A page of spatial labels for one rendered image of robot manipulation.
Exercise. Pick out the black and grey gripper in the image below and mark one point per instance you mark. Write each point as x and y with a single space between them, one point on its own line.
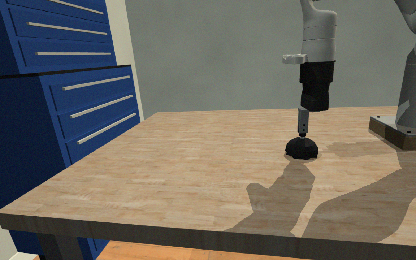
316 61

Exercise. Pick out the black service bell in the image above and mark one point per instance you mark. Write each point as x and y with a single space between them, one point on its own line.
302 148

